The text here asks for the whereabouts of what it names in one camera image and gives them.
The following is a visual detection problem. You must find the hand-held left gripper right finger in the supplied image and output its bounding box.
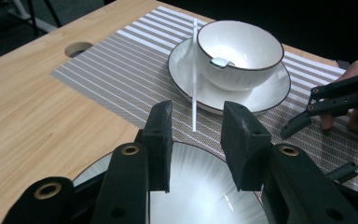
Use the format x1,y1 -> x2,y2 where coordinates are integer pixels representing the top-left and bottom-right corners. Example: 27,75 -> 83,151
220,101 -> 358,224

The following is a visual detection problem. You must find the white bowl with dark rim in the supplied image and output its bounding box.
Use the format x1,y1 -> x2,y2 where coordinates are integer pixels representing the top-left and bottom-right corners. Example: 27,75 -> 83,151
196,20 -> 285,92

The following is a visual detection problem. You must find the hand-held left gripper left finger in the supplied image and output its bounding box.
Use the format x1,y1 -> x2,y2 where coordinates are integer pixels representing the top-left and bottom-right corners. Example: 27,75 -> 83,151
91,100 -> 173,224

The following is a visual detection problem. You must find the grey striped placemat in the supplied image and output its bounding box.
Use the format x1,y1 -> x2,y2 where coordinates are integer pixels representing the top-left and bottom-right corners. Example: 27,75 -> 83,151
49,5 -> 358,192

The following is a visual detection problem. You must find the white ceramic spoon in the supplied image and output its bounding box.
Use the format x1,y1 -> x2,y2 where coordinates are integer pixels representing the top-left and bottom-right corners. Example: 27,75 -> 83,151
209,56 -> 236,69

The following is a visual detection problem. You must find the white desk frame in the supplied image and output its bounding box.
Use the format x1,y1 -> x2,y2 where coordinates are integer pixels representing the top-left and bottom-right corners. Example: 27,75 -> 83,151
10,0 -> 59,34

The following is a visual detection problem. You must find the white plate with dark rim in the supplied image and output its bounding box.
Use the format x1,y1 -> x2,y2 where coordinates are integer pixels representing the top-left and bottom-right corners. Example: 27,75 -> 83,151
167,37 -> 292,116
73,141 -> 269,224

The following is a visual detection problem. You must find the black folding chair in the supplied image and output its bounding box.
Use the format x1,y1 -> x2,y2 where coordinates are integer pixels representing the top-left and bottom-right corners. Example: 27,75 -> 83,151
26,0 -> 63,35

